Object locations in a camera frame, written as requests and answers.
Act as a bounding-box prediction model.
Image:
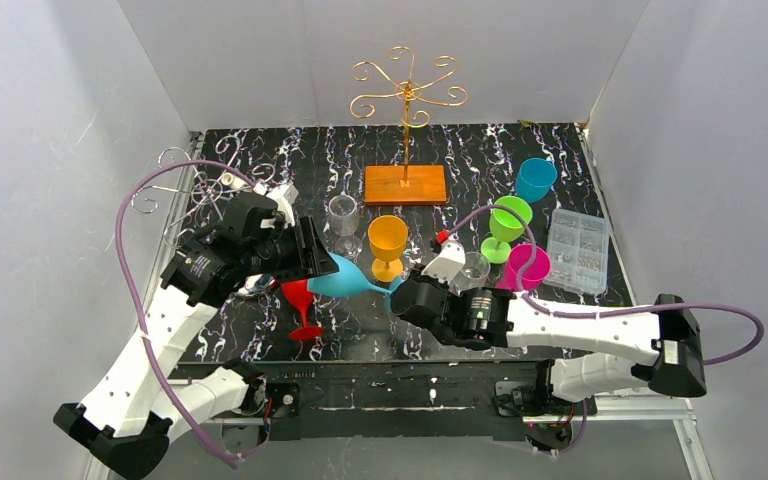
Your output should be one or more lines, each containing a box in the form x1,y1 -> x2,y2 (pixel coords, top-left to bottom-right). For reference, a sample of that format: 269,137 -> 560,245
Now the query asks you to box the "red wine glass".
281,279 -> 325,342

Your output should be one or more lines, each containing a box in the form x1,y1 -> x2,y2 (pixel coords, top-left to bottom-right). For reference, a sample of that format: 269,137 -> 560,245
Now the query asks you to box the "teal wine glass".
307,253 -> 404,311

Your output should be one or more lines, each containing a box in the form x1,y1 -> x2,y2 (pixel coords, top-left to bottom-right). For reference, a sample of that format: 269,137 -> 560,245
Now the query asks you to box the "clear ribbed wine glass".
452,252 -> 491,293

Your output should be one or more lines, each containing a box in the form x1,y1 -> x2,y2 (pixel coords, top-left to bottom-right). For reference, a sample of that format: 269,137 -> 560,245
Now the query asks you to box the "silver wire glass rack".
130,135 -> 286,298

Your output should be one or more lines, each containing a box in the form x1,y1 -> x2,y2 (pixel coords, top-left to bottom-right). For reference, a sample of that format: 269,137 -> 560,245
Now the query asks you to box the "orange yellow wine glass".
367,215 -> 408,282

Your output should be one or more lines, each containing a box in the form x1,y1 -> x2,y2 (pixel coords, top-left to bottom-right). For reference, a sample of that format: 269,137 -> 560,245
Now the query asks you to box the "green wine glass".
480,195 -> 533,265

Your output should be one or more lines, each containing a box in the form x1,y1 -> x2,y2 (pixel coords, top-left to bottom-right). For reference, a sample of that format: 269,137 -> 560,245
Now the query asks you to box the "pink wine glass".
495,244 -> 552,291

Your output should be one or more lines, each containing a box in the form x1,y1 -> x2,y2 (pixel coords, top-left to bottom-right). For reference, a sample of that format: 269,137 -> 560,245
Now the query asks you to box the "blue wine glass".
514,158 -> 558,203

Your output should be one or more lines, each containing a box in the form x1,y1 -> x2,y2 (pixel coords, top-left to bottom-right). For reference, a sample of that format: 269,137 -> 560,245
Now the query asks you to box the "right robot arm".
390,275 -> 707,403

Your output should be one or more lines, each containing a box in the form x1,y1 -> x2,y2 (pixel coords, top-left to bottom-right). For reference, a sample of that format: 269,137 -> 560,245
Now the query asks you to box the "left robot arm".
54,192 -> 338,479

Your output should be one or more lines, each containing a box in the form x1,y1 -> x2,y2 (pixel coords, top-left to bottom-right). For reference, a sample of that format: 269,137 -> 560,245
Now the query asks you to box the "clear plastic screw box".
544,209 -> 611,296

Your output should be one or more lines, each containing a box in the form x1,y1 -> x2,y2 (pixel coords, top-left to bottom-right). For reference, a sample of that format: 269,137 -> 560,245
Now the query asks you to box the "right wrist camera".
421,230 -> 466,283

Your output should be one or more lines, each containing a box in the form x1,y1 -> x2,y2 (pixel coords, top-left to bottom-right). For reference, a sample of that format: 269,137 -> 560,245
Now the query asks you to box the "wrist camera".
253,182 -> 298,227
421,230 -> 466,283

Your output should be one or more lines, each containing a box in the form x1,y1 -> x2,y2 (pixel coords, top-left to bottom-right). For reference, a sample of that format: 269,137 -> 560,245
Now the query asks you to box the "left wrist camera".
253,182 -> 298,227

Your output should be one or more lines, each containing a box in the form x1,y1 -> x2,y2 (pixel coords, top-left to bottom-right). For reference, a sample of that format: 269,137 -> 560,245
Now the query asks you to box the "gold wire glass rack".
349,46 -> 469,206

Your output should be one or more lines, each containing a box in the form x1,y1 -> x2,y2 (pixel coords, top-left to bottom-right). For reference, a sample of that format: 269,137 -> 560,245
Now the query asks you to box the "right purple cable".
446,203 -> 766,458

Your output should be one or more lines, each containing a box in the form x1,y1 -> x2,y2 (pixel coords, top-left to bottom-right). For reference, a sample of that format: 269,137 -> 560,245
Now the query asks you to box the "purple cable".
446,203 -> 766,458
114,159 -> 273,470

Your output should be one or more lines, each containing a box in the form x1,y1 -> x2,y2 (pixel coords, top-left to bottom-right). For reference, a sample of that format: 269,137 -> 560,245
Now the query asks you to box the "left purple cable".
114,159 -> 273,470

